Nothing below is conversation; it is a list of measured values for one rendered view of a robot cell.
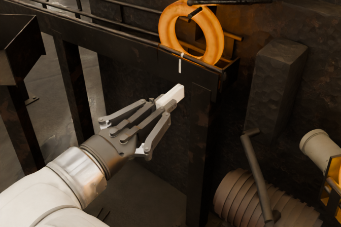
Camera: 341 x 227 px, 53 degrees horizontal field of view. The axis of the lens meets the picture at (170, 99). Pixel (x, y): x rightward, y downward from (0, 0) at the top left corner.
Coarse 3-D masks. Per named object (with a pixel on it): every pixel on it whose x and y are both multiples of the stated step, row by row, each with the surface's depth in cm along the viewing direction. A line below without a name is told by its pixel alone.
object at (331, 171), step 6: (330, 156) 59; (336, 156) 59; (330, 162) 59; (336, 162) 59; (330, 168) 60; (336, 168) 60; (330, 174) 61; (336, 174) 61; (324, 180) 61; (336, 180) 62; (330, 186) 63; (324, 192) 63; (318, 198) 64
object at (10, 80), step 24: (0, 24) 106; (24, 24) 105; (0, 48) 111; (24, 48) 97; (0, 72) 100; (24, 72) 98; (0, 96) 106; (24, 120) 115; (24, 144) 119; (24, 168) 127
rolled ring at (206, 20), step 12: (180, 0) 83; (168, 12) 84; (180, 12) 82; (204, 12) 78; (168, 24) 86; (204, 24) 79; (216, 24) 79; (168, 36) 89; (216, 36) 79; (180, 48) 91; (216, 48) 80; (204, 60) 84; (216, 60) 83
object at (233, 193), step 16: (240, 176) 79; (224, 192) 78; (240, 192) 76; (256, 192) 76; (272, 192) 75; (224, 208) 78; (240, 208) 75; (256, 208) 74; (272, 208) 72; (288, 208) 72; (304, 208) 73; (224, 224) 83; (240, 224) 76; (256, 224) 73; (288, 224) 70; (304, 224) 70; (320, 224) 71
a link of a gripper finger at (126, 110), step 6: (138, 102) 66; (144, 102) 66; (126, 108) 65; (132, 108) 65; (138, 108) 67; (114, 114) 64; (120, 114) 64; (126, 114) 65; (132, 114) 66; (102, 120) 63; (114, 120) 64; (120, 120) 64
